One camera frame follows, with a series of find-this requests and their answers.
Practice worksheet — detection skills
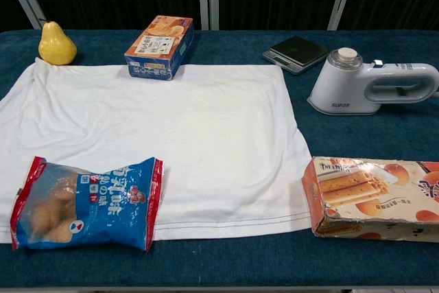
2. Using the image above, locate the white cloth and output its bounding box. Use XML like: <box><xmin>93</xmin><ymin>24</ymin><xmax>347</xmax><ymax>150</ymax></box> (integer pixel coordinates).
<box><xmin>0</xmin><ymin>58</ymin><xmax>313</xmax><ymax>244</ymax></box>

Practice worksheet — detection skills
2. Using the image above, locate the blue orange cookie box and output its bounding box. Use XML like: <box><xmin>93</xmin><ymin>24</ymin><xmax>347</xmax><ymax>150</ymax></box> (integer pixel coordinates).
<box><xmin>123</xmin><ymin>15</ymin><xmax>195</xmax><ymax>82</ymax></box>

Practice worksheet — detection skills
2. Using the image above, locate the silver digital kitchen scale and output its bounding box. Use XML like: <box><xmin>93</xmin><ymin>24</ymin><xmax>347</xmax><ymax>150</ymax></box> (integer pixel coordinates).
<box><xmin>262</xmin><ymin>36</ymin><xmax>331</xmax><ymax>75</ymax></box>

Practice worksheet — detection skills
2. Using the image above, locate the blue table cloth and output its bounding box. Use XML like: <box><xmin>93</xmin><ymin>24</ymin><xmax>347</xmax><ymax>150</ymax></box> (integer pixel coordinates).
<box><xmin>0</xmin><ymin>28</ymin><xmax>439</xmax><ymax>290</ymax></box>

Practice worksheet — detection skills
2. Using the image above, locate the blue red snack bag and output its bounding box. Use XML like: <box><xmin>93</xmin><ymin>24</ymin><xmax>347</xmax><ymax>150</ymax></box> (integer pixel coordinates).
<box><xmin>10</xmin><ymin>156</ymin><xmax>164</xmax><ymax>252</ymax></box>

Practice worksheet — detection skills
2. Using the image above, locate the orange egg roll box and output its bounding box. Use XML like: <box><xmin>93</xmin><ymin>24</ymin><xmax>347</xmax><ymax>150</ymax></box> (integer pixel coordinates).
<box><xmin>301</xmin><ymin>156</ymin><xmax>439</xmax><ymax>243</ymax></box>

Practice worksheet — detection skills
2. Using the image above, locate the yellow pear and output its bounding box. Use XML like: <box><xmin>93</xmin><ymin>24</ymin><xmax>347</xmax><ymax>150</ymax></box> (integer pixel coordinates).
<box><xmin>37</xmin><ymin>18</ymin><xmax>78</xmax><ymax>66</ymax></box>

